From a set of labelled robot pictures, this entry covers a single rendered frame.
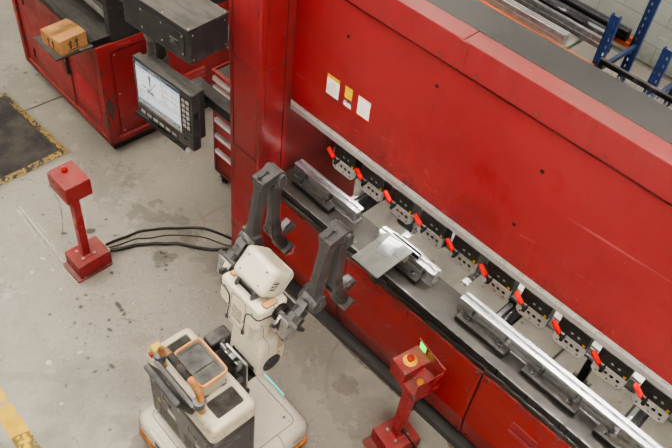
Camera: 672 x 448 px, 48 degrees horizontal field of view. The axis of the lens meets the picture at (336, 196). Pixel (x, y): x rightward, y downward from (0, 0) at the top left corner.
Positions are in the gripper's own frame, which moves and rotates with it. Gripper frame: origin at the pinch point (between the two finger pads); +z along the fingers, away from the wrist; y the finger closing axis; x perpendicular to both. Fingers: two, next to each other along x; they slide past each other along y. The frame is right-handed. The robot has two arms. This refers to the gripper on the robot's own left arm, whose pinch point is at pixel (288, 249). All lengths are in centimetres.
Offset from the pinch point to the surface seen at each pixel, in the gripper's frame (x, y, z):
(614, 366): -57, -149, -4
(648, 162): -99, -123, -91
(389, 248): -37, -31, 18
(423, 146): -72, -34, -40
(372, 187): -51, -10, -2
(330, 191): -40, 19, 23
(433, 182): -66, -43, -27
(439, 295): -37, -63, 33
